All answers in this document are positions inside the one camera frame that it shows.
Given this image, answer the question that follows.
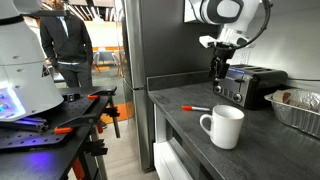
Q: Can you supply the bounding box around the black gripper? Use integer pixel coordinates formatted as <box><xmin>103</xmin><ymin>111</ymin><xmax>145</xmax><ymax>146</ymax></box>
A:
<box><xmin>208</xmin><ymin>41</ymin><xmax>239</xmax><ymax>80</ymax></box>

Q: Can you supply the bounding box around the dark steel refrigerator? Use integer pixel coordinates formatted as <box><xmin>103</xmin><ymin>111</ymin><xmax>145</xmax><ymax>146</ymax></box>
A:
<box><xmin>120</xmin><ymin>0</ymin><xmax>221</xmax><ymax>174</ymax></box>

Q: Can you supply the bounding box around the black power cord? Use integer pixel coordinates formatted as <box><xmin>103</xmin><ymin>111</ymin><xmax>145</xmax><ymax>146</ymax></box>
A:
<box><xmin>286</xmin><ymin>77</ymin><xmax>320</xmax><ymax>83</ymax></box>

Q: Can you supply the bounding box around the white wall outlet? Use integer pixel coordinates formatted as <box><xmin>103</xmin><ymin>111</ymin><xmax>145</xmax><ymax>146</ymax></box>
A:
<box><xmin>239</xmin><ymin>49</ymin><xmax>252</xmax><ymax>66</ymax></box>

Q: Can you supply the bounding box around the aluminium foil tray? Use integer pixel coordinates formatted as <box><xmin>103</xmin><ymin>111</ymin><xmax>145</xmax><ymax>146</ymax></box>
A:
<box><xmin>264</xmin><ymin>88</ymin><xmax>320</xmax><ymax>139</ymax></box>

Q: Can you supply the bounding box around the white lower cabinet front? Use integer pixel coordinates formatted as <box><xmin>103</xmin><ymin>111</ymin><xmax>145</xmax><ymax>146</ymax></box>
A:
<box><xmin>152</xmin><ymin>103</ymin><xmax>201</xmax><ymax>180</ymax></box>

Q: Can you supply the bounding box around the small black block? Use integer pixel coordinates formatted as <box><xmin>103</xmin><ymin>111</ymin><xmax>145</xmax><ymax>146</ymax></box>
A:
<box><xmin>61</xmin><ymin>93</ymin><xmax>82</xmax><ymax>103</ymax></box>

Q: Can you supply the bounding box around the white ceramic mug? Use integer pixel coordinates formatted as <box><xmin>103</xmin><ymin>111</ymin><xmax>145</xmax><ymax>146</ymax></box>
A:
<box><xmin>199</xmin><ymin>104</ymin><xmax>245</xmax><ymax>150</ymax></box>

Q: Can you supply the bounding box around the black chrome toaster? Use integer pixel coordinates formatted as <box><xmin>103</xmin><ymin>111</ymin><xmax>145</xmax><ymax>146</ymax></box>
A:
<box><xmin>212</xmin><ymin>63</ymin><xmax>289</xmax><ymax>111</ymax></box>

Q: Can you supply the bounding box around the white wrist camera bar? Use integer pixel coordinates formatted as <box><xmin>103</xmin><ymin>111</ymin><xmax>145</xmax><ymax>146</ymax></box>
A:
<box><xmin>198</xmin><ymin>34</ymin><xmax>225</xmax><ymax>48</ymax></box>

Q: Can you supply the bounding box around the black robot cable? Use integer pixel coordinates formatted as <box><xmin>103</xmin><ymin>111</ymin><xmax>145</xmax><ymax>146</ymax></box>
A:
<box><xmin>229</xmin><ymin>0</ymin><xmax>274</xmax><ymax>52</ymax></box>

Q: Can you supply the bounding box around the black orange bar clamp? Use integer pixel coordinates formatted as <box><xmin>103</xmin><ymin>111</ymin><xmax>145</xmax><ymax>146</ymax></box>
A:
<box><xmin>71</xmin><ymin>138</ymin><xmax>109</xmax><ymax>180</ymax></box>
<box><xmin>53</xmin><ymin>111</ymin><xmax>121</xmax><ymax>136</ymax></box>
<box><xmin>87</xmin><ymin>85</ymin><xmax>122</xmax><ymax>139</ymax></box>

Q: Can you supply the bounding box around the grey background chair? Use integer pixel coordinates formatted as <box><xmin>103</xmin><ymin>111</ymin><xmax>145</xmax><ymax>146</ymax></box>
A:
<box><xmin>92</xmin><ymin>50</ymin><xmax>122</xmax><ymax>78</ymax></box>

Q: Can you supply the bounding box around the aluminium extrusion bar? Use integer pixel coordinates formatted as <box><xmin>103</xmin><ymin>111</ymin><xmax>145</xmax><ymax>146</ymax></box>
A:
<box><xmin>0</xmin><ymin>116</ymin><xmax>49</xmax><ymax>133</ymax></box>

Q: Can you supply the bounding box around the person in dark jacket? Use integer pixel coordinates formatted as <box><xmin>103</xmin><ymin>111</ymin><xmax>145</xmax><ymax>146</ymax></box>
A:
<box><xmin>39</xmin><ymin>0</ymin><xmax>95</xmax><ymax>88</ymax></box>

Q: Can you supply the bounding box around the foil wrapped food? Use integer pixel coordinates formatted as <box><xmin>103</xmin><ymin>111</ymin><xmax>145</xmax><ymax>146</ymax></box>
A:
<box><xmin>271</xmin><ymin>88</ymin><xmax>320</xmax><ymax>113</ymax></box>

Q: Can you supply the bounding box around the grey marker with red cap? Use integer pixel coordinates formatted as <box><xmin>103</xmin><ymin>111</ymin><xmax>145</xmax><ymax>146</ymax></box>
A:
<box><xmin>181</xmin><ymin>105</ymin><xmax>212</xmax><ymax>112</ymax></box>

